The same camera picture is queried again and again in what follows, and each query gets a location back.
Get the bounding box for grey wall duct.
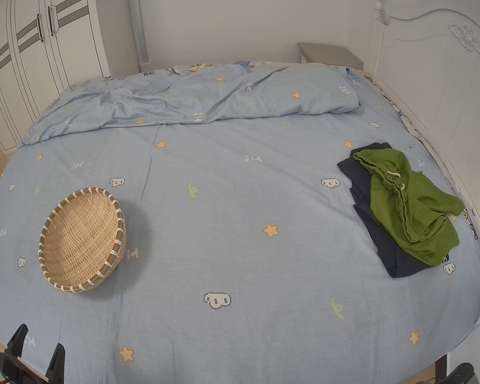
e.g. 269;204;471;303
127;0;151;72

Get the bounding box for round woven basket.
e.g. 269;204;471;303
38;187;127;293

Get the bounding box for green shorts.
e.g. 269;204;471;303
353;148;466;268

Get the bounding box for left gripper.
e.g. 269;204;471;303
0;323;67;384

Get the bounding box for grey bedside table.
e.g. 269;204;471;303
297;42;364;70

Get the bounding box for pale blue quilt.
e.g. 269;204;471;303
20;60;366;145

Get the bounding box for white wardrobe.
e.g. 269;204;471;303
0;0;111;152

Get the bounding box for dark blue garment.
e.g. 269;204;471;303
337;142;451;279

